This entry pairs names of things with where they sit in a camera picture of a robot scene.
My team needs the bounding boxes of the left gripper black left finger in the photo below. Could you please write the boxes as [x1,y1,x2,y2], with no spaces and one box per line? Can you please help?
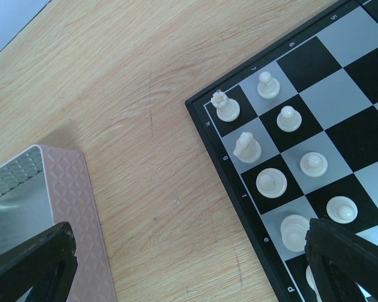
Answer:
[0,221,77,301]

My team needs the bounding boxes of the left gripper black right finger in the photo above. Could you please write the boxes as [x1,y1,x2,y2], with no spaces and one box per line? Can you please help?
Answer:
[305,218,378,301]

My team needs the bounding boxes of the silver tin lid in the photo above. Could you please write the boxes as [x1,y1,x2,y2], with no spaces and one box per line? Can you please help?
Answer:
[0,145,117,301]

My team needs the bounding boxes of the black silver chess board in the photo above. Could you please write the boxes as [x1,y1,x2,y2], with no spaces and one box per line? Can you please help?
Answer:
[185,1,378,301]

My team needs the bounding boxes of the white bishop chess piece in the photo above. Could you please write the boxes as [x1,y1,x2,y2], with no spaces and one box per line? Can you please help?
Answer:
[256,168,287,199]

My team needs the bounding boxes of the white knight chess piece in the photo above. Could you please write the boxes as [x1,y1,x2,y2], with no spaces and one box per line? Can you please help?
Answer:
[233,132,261,164]

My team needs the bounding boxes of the white rook chess piece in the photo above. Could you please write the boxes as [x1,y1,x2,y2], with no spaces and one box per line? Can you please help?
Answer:
[210,90,240,122]

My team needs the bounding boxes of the white pawn on e-file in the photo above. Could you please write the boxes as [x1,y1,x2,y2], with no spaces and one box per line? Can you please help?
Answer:
[326,196,358,224]

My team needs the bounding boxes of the white pawn on f-file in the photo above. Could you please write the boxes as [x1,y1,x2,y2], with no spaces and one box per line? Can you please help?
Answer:
[300,152,328,177]

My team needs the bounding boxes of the white pawn on g-file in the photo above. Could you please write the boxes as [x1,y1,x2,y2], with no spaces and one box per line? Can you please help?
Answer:
[277,106,302,132]

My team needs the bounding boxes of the white pawn on h-file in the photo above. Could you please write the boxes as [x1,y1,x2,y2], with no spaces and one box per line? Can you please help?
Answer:
[257,71,280,99]

